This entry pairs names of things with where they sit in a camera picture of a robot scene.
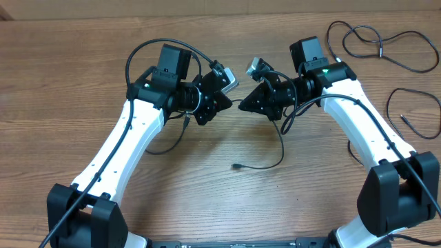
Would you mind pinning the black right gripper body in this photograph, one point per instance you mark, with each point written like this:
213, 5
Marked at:
286, 92

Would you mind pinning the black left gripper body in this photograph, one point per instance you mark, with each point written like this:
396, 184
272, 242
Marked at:
207, 107

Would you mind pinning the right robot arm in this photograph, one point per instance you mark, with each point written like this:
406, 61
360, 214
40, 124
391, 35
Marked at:
401, 187

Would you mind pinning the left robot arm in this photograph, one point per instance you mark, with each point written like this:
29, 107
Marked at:
87, 212

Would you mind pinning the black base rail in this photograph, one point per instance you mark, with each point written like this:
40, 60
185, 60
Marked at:
308, 242

